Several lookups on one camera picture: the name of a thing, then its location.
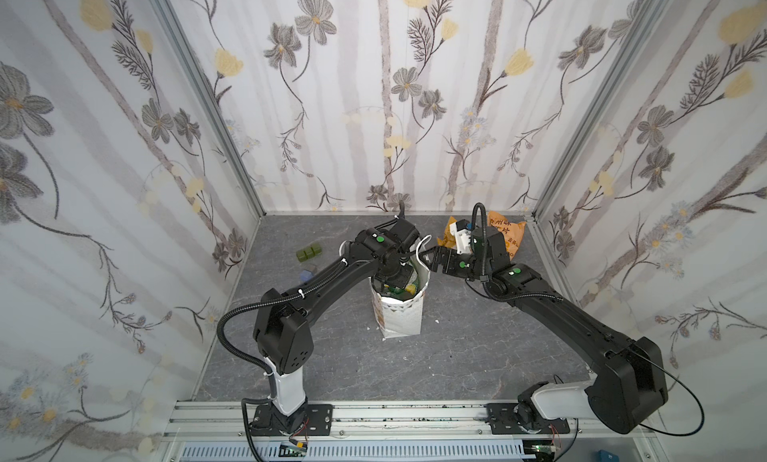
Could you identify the aluminium corner post right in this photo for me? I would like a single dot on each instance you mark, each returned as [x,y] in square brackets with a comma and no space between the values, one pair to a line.
[648,16]

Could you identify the yellow snack packet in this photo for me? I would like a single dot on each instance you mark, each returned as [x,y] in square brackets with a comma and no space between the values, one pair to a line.
[448,239]

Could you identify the white slotted cable duct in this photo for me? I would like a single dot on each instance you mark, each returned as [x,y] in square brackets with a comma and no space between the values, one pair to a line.
[381,450]

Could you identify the orange snack packet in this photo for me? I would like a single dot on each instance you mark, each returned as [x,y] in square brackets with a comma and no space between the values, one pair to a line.
[513,232]

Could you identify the white paper bag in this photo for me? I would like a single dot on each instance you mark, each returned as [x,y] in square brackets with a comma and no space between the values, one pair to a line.
[398,306]

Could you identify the green block on table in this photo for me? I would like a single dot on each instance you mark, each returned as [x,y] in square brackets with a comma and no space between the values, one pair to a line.
[309,252]

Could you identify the aluminium corner post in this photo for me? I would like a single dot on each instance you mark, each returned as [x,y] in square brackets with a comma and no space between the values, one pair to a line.
[648,16]
[204,93]

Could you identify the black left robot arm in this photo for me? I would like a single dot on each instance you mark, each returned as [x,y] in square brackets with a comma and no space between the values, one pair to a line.
[284,319]

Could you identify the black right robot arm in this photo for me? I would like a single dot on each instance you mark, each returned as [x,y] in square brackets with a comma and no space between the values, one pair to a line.
[629,380]

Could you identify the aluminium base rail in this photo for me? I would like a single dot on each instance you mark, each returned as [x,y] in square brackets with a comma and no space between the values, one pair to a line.
[215,431]

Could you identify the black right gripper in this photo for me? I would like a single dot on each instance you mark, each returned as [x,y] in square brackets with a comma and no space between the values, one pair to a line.
[446,260]

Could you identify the aluminium corner post left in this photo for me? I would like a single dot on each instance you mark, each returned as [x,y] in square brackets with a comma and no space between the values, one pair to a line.
[204,93]

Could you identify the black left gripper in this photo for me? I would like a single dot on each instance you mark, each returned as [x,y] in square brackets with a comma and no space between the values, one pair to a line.
[394,273]

